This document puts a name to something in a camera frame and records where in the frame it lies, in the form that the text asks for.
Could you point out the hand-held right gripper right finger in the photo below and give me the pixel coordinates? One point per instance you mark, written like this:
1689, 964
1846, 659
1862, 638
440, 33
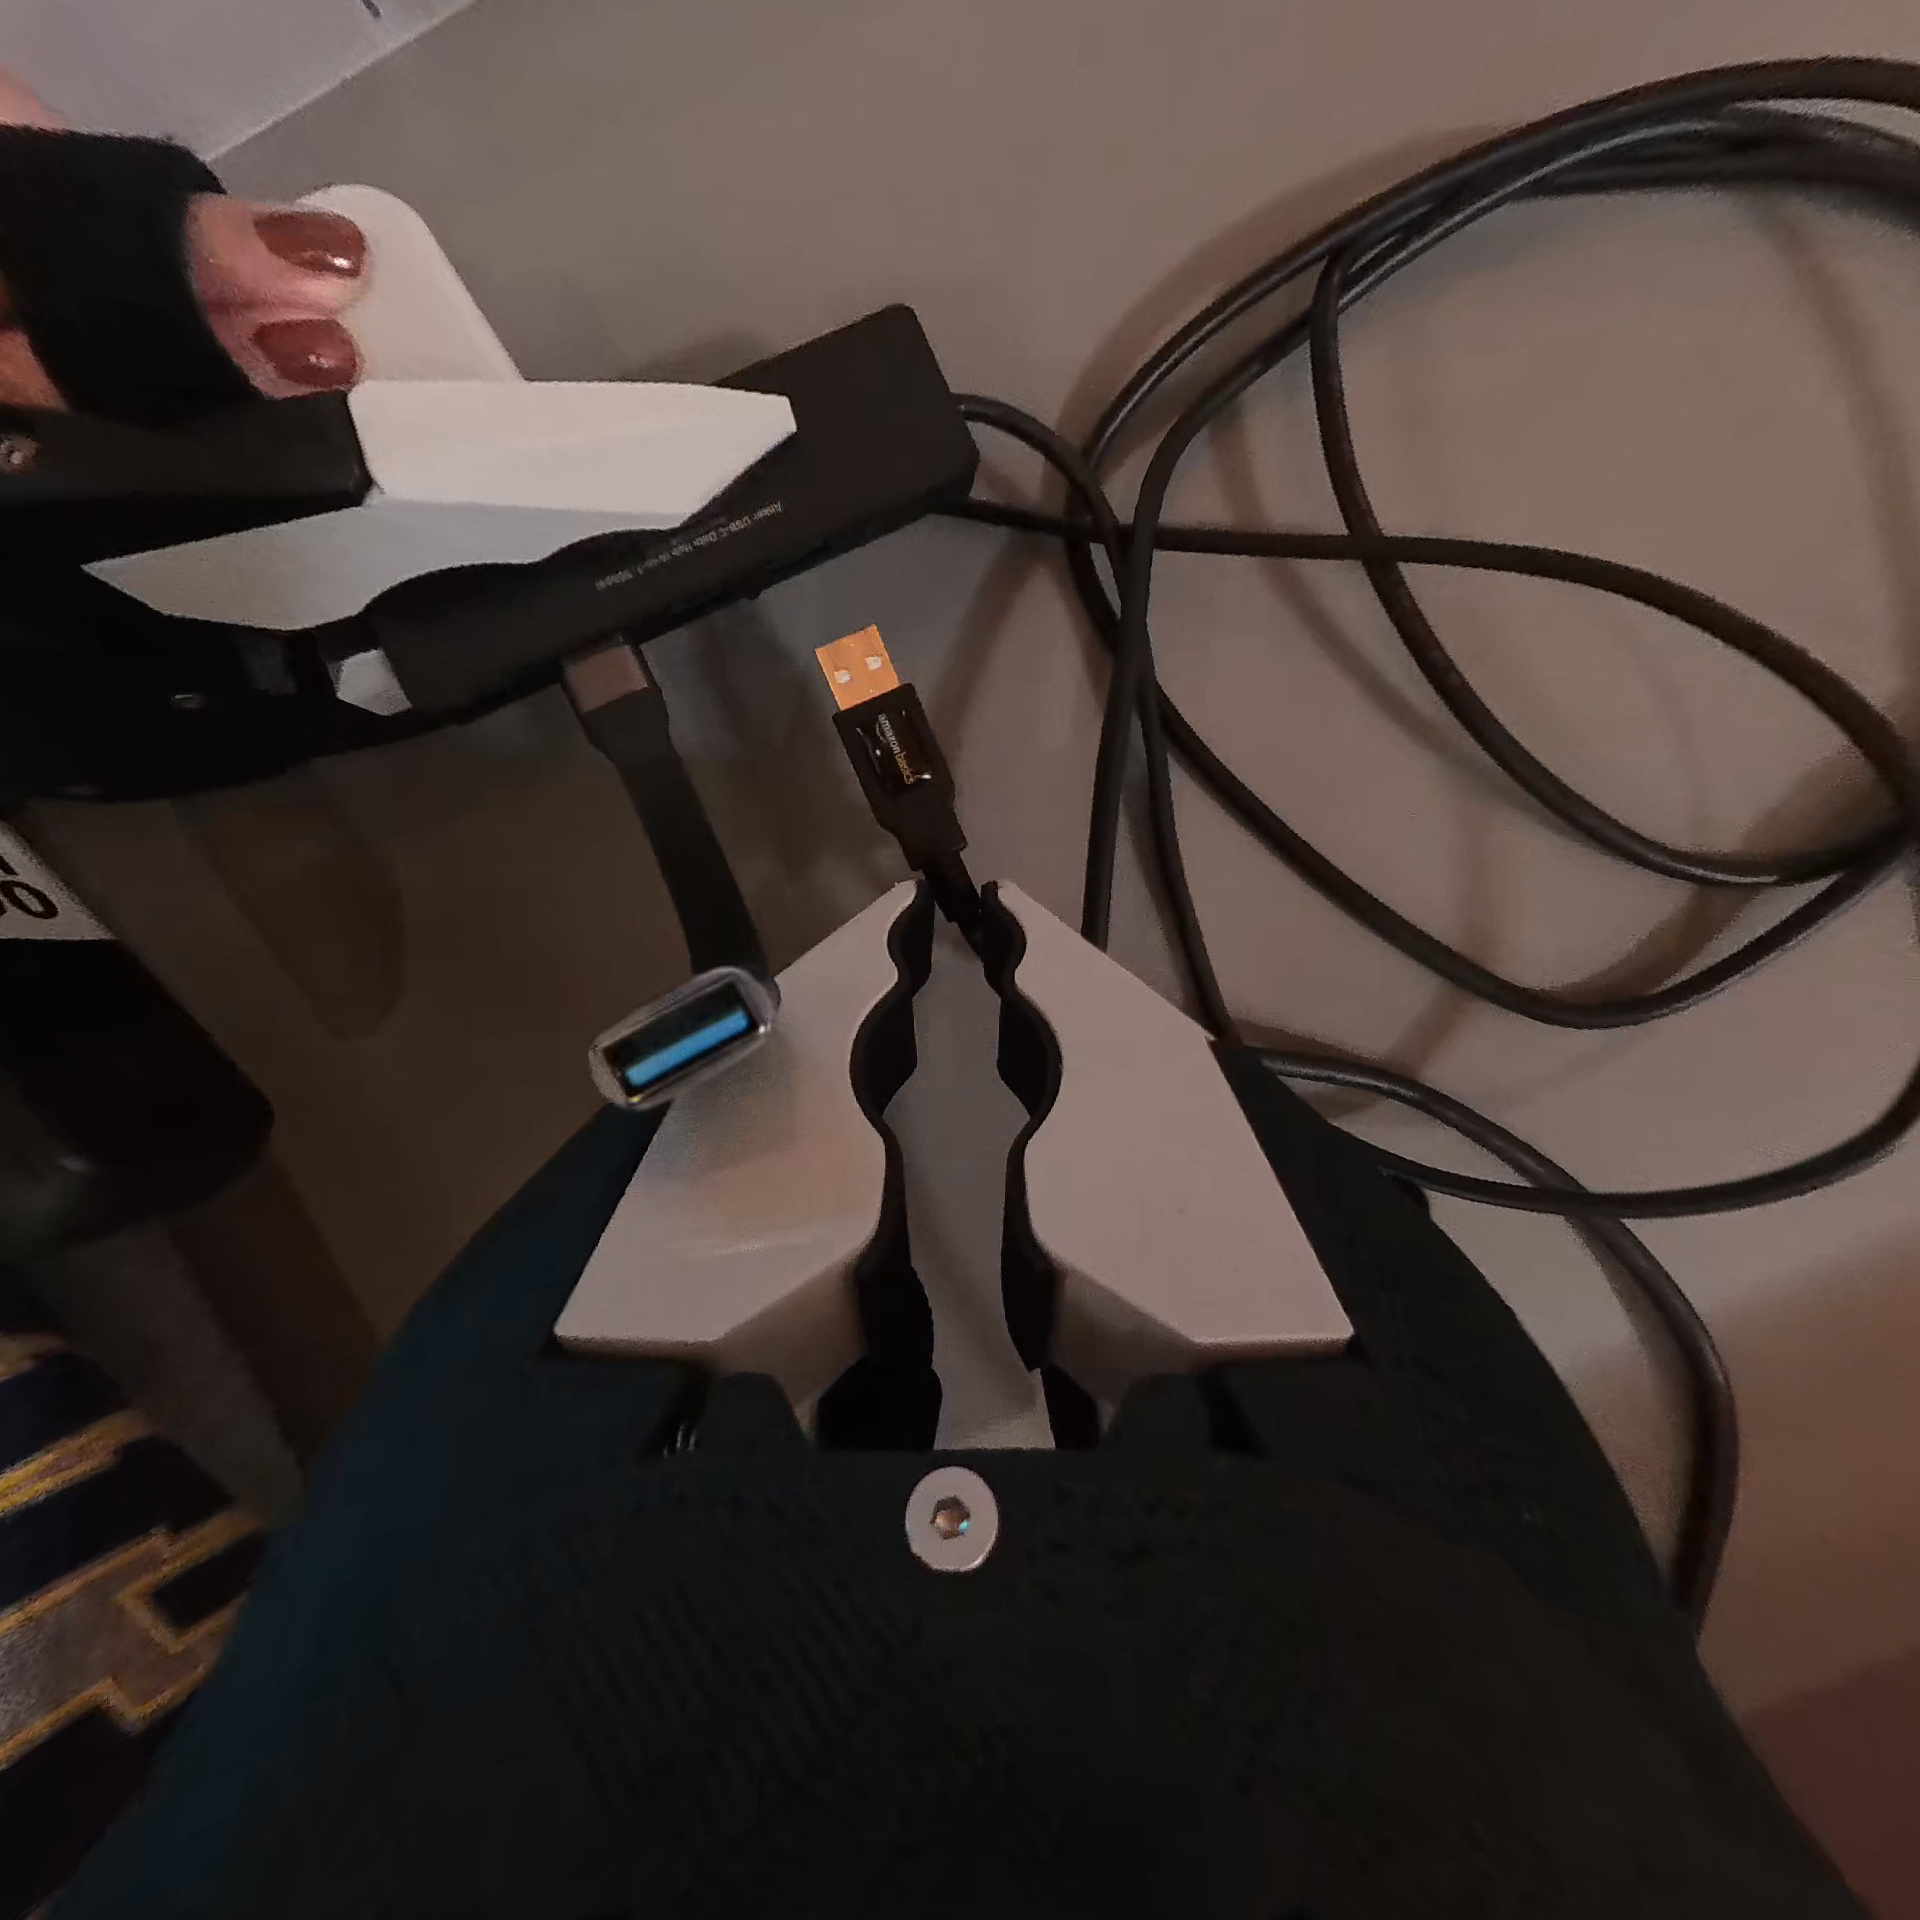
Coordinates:
1171, 1201

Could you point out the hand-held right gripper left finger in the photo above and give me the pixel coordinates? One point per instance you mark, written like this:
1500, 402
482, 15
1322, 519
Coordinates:
751, 1201

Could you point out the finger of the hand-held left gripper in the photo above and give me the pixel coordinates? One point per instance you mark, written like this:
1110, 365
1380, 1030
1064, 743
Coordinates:
571, 442
301, 571

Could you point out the black usb hub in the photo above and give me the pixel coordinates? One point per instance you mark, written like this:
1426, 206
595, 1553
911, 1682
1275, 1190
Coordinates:
841, 435

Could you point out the person's left hand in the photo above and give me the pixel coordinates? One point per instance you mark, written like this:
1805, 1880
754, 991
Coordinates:
285, 301

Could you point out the white printed paper tag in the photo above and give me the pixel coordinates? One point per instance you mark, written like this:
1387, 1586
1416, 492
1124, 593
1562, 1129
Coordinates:
45, 885

